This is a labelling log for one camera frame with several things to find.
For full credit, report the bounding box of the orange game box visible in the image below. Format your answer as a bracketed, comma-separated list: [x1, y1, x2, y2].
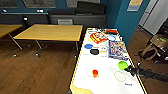
[88, 31, 110, 45]

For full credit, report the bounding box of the yellow framed wall notice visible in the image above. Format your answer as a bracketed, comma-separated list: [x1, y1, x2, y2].
[126, 0, 145, 13]

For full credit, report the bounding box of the dark grey sofa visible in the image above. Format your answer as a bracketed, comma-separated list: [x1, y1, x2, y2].
[47, 1, 108, 26]
[0, 12, 50, 26]

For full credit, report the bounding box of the small blue bowl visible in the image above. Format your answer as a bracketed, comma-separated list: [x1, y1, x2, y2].
[83, 43, 94, 50]

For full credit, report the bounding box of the small black round object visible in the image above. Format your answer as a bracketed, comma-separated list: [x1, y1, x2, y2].
[22, 16, 29, 23]

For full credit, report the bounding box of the glass wall window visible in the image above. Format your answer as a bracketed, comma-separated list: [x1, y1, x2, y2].
[0, 0, 20, 8]
[22, 0, 57, 9]
[65, 0, 101, 9]

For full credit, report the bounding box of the small orange cup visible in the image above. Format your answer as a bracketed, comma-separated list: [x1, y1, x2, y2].
[91, 68, 100, 79]

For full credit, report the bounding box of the cardboard box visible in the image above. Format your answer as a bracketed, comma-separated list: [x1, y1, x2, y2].
[149, 33, 168, 48]

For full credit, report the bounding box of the orange-red flat item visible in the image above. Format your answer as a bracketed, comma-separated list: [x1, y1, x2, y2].
[105, 28, 119, 34]

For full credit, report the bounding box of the yellow-legged air hockey table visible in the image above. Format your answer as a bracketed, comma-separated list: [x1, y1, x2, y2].
[68, 27, 148, 94]

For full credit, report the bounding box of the light grey sofa cushion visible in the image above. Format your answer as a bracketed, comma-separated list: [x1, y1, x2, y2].
[57, 18, 74, 26]

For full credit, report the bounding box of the blue-rimmed white bowl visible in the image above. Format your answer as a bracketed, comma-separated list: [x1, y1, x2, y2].
[107, 34, 117, 42]

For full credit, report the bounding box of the long wooden table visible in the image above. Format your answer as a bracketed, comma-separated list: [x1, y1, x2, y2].
[0, 23, 24, 48]
[12, 23, 84, 51]

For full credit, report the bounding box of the brown backpack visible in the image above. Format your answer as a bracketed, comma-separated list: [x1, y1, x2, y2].
[138, 44, 158, 61]

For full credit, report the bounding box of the black round paddle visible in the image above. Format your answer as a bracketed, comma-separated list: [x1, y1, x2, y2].
[89, 48, 101, 56]

